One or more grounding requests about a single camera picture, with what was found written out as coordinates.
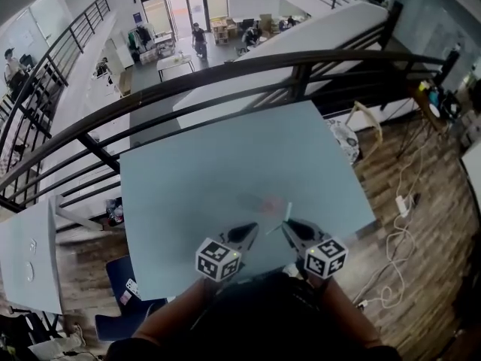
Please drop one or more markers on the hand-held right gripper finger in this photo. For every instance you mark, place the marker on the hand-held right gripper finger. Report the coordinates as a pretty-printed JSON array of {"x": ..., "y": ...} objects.
[{"x": 293, "y": 239}]

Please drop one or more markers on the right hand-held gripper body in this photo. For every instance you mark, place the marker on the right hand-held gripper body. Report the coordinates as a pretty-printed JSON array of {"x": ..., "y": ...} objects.
[{"x": 326, "y": 258}]

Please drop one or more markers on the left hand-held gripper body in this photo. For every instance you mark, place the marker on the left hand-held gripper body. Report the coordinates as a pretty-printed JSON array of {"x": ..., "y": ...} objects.
[{"x": 218, "y": 258}]

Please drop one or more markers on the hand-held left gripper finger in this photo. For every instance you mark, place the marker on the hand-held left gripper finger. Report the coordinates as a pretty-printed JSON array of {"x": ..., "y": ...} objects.
[{"x": 251, "y": 239}]

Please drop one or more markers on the small clear tube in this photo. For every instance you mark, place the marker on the small clear tube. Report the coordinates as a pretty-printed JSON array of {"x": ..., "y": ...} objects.
[{"x": 288, "y": 211}]

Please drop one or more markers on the person's left forearm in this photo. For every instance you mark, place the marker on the person's left forearm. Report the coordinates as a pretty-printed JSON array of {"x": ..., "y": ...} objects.
[{"x": 169, "y": 314}]

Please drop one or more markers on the person's right forearm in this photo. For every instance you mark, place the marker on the person's right forearm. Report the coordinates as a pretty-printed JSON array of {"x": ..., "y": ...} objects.
[{"x": 349, "y": 314}]

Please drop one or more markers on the person's dark grey shirt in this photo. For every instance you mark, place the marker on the person's dark grey shirt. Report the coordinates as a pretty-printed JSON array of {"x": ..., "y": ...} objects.
[{"x": 263, "y": 314}]

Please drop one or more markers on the pink card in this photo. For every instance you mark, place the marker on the pink card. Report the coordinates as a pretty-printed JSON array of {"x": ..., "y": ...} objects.
[{"x": 126, "y": 297}]

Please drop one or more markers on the black plug adapter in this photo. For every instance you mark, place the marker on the black plug adapter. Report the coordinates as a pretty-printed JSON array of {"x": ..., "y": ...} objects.
[{"x": 416, "y": 198}]

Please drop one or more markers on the floral seat cushion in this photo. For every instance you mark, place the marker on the floral seat cushion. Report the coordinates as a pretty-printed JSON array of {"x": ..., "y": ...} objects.
[{"x": 343, "y": 137}]

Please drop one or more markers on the dark bag with bottles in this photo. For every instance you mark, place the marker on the dark bag with bottles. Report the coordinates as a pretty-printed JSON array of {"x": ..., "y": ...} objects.
[{"x": 114, "y": 211}]

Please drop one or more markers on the blue chair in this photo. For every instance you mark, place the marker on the blue chair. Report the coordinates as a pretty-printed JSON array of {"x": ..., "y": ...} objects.
[{"x": 112, "y": 325}]

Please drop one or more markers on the pale wooden chair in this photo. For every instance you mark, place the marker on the pale wooden chair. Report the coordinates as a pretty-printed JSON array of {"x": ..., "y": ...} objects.
[{"x": 370, "y": 117}]

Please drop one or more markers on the black metal railing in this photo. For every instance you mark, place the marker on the black metal railing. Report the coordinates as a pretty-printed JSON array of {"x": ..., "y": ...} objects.
[{"x": 302, "y": 79}]

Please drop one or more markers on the wooden desk with metal legs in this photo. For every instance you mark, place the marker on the wooden desk with metal legs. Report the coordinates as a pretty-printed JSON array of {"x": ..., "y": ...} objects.
[{"x": 422, "y": 104}]

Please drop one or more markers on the white cloth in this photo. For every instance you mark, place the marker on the white cloth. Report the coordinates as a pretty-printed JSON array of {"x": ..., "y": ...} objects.
[{"x": 56, "y": 346}]

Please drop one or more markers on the small white device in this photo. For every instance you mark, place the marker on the small white device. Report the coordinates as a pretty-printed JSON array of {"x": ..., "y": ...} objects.
[{"x": 33, "y": 246}]

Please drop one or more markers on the round white disc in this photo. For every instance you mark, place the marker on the round white disc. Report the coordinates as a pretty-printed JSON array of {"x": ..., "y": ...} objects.
[{"x": 29, "y": 272}]

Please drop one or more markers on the white low table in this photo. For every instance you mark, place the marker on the white low table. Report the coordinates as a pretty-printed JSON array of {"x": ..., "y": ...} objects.
[{"x": 174, "y": 63}]

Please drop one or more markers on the teal container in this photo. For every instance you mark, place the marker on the teal container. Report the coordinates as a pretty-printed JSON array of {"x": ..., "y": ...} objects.
[{"x": 434, "y": 97}]

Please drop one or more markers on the black office chair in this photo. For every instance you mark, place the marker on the black office chair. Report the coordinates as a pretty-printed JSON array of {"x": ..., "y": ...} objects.
[{"x": 449, "y": 105}]

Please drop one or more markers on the small yellow box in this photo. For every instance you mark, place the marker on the small yellow box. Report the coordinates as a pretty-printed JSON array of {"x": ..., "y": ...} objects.
[{"x": 424, "y": 85}]

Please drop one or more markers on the wooden shelf with boxes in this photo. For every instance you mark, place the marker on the wooden shelf with boxes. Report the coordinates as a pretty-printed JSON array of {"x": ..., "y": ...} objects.
[{"x": 221, "y": 30}]

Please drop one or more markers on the cardboard box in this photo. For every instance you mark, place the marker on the cardboard box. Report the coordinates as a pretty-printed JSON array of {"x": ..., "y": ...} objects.
[{"x": 266, "y": 22}]

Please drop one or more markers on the clothes rack with garments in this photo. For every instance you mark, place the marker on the clothes rack with garments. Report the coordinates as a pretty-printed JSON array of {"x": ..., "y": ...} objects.
[{"x": 141, "y": 36}]

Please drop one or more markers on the long black mezzanine railing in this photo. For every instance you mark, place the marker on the long black mezzanine railing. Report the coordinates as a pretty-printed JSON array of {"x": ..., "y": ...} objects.
[{"x": 75, "y": 25}]

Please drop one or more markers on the large glass window wall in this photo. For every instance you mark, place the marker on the large glass window wall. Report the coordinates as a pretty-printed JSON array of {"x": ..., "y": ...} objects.
[{"x": 180, "y": 2}]

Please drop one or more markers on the blue wall poster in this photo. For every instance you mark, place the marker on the blue wall poster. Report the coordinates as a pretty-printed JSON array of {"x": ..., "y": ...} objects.
[{"x": 137, "y": 18}]

